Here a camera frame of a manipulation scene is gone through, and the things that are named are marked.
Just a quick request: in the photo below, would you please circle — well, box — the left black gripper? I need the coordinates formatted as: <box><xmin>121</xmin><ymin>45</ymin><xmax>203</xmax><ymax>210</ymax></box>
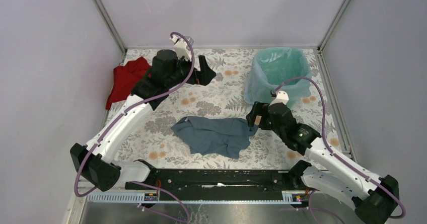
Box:
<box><xmin>166</xmin><ymin>51</ymin><xmax>216</xmax><ymax>89</ymax></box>

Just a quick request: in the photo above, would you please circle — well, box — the light blue plastic trash bag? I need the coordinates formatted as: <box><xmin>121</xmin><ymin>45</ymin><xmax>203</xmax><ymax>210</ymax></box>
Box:
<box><xmin>243</xmin><ymin>47</ymin><xmax>312</xmax><ymax>105</ymax></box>

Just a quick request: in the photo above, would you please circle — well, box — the green plastic trash bin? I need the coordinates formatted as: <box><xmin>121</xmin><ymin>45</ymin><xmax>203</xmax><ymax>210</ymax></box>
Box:
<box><xmin>256</xmin><ymin>47</ymin><xmax>309</xmax><ymax>85</ymax></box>

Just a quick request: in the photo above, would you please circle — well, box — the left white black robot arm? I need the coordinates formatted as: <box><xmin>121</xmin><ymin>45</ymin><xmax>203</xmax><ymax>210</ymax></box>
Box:
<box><xmin>70</xmin><ymin>49</ymin><xmax>217</xmax><ymax>197</ymax></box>

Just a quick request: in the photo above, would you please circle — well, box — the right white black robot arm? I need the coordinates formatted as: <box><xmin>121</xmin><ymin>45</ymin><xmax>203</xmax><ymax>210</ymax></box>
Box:
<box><xmin>246</xmin><ymin>102</ymin><xmax>399</xmax><ymax>223</ymax></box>

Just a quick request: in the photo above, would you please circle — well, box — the blue grey cloth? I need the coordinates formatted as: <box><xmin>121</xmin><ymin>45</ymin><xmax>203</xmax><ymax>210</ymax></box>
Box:
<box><xmin>171</xmin><ymin>116</ymin><xmax>258</xmax><ymax>160</ymax></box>

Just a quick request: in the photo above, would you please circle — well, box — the red cloth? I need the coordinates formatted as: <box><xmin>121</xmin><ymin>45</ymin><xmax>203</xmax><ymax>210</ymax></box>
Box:
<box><xmin>105</xmin><ymin>57</ymin><xmax>151</xmax><ymax>110</ymax></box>

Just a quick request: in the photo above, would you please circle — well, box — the floral patterned table mat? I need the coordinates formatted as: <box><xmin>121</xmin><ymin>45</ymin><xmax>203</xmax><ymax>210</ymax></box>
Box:
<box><xmin>94</xmin><ymin>48</ymin><xmax>347</xmax><ymax>171</ymax></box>

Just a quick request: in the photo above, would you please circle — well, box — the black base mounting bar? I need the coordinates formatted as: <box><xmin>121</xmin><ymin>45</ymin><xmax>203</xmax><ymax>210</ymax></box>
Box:
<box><xmin>125</xmin><ymin>169</ymin><xmax>308</xmax><ymax>195</ymax></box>

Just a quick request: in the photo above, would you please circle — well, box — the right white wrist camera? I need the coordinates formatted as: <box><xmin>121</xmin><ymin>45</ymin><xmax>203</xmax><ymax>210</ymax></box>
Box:
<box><xmin>269</xmin><ymin>91</ymin><xmax>289</xmax><ymax>106</ymax></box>

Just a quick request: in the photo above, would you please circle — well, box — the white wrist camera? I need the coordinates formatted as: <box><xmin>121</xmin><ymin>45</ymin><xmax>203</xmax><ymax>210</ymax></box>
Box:
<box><xmin>170</xmin><ymin>35</ymin><xmax>194</xmax><ymax>61</ymax></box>
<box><xmin>269</xmin><ymin>91</ymin><xmax>289</xmax><ymax>106</ymax></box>

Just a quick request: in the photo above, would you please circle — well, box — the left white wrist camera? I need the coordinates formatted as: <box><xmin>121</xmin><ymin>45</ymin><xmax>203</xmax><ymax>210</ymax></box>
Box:
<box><xmin>170</xmin><ymin>35</ymin><xmax>194</xmax><ymax>61</ymax></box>

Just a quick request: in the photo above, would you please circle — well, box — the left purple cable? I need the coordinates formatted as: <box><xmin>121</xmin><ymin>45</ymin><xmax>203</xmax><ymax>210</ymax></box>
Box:
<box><xmin>73</xmin><ymin>31</ymin><xmax>196</xmax><ymax>223</ymax></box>

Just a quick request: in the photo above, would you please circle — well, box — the white slotted cable duct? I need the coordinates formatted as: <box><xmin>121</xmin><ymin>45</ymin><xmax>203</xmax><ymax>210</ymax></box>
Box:
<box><xmin>87</xmin><ymin>188</ymin><xmax>308</xmax><ymax>205</ymax></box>

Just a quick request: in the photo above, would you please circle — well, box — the left aluminium frame post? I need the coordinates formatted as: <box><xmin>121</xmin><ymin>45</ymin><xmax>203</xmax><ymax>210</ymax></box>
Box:
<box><xmin>92</xmin><ymin>0</ymin><xmax>127</xmax><ymax>56</ymax></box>

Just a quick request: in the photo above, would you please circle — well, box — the aluminium frame post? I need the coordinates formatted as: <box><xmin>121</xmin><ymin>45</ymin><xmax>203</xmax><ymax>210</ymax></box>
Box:
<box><xmin>317</xmin><ymin>0</ymin><xmax>352</xmax><ymax>52</ymax></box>
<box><xmin>92</xmin><ymin>0</ymin><xmax>127</xmax><ymax>56</ymax></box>

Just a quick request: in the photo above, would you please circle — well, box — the right aluminium frame post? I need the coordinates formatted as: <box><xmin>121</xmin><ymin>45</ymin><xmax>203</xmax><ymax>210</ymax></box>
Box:
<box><xmin>317</xmin><ymin>0</ymin><xmax>352</xmax><ymax>52</ymax></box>

